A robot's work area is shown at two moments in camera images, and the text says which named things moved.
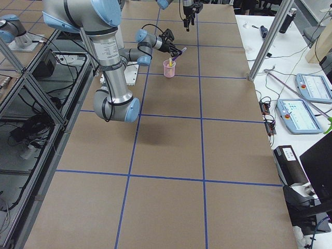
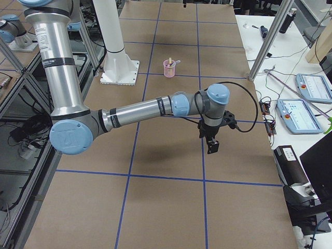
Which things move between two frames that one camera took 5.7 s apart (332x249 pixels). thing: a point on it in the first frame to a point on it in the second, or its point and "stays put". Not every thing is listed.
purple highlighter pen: (180, 54) to (174, 64)
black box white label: (288, 167) stays put
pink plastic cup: (169, 68) stays put
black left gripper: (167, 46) to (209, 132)
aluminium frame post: (270, 41) stays put
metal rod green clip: (305, 100) stays put
